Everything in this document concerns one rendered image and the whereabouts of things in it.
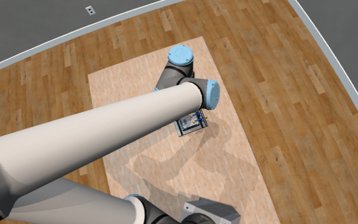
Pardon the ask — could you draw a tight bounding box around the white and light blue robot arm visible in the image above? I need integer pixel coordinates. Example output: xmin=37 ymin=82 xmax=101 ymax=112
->
xmin=0 ymin=45 xmax=220 ymax=224

